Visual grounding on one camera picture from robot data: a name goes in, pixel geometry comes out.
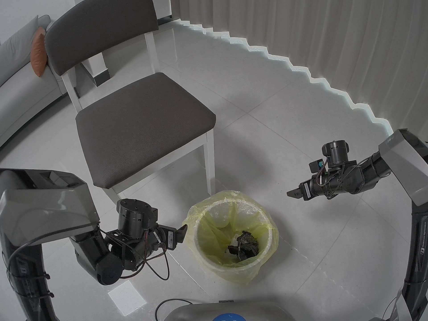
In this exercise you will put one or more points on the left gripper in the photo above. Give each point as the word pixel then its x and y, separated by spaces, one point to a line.
pixel 169 237

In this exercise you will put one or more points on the yellow plastic bag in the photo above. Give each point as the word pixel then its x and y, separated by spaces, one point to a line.
pixel 234 273

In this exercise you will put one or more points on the black plastic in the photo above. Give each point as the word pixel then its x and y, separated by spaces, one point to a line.
pixel 245 244

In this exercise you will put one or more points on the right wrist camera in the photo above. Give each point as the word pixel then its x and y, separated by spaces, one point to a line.
pixel 316 166

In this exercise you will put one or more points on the white trash bin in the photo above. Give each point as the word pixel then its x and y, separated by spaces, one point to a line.
pixel 220 212

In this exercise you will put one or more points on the white curtain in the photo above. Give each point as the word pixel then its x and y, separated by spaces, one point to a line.
pixel 301 18

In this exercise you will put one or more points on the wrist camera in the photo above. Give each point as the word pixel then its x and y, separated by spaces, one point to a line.
pixel 153 216
pixel 316 166

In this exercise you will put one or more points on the grey white chair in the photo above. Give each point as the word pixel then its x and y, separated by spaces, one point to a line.
pixel 140 125

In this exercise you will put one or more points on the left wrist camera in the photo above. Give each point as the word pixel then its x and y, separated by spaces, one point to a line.
pixel 153 216

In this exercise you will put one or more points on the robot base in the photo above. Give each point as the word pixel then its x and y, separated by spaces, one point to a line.
pixel 200 313

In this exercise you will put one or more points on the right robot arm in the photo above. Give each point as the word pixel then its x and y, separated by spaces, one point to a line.
pixel 364 176

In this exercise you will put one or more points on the pale grey sofa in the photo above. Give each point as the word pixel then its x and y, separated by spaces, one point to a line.
pixel 20 92

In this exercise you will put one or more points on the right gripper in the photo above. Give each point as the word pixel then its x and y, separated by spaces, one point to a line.
pixel 314 188

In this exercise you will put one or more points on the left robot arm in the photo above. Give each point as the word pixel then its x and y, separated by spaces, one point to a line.
pixel 46 209

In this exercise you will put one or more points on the orange cushion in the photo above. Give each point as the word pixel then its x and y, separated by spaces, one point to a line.
pixel 38 54

